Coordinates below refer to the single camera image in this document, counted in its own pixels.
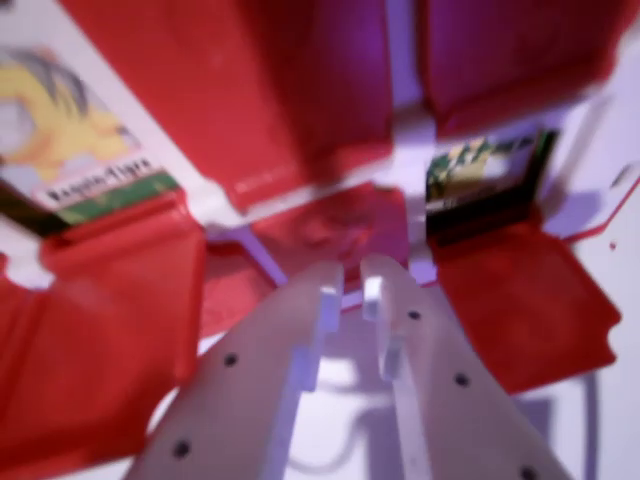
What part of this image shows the red plastic flap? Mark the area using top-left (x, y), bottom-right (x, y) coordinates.
top-left (244, 182), bottom-right (409, 314)
top-left (428, 206), bottom-right (624, 396)
top-left (38, 192), bottom-right (209, 306)
top-left (416, 0), bottom-right (629, 139)
top-left (59, 0), bottom-right (397, 216)
top-left (0, 249), bottom-right (204, 480)

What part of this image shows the green striped picture card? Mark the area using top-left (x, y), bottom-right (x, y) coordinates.
top-left (424, 128), bottom-right (559, 246)

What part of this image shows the red and white game board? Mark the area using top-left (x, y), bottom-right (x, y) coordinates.
top-left (0, 0), bottom-right (640, 480)

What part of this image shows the yellow shark-tiger picture card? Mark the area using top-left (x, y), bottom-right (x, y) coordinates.
top-left (0, 44), bottom-right (182, 236)

